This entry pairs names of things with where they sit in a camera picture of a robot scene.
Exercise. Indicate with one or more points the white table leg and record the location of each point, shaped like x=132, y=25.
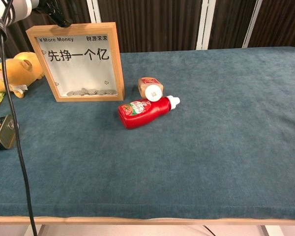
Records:
x=39, y=230
x=271, y=230

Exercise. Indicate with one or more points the yellow plush toy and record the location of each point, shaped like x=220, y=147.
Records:
x=17, y=71

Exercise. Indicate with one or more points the beige bottle white cap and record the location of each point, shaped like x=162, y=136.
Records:
x=151, y=88

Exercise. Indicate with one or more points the red ketchup bottle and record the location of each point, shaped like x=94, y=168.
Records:
x=142, y=113

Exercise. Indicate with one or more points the teal table cloth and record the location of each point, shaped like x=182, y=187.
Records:
x=177, y=147

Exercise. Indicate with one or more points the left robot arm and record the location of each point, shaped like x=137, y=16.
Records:
x=12, y=9

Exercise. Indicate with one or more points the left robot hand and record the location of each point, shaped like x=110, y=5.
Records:
x=56, y=14

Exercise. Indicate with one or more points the black tin can gold lid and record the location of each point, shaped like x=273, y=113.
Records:
x=2, y=132

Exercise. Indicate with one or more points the wooden frame coin bank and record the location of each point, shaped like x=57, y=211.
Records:
x=86, y=73

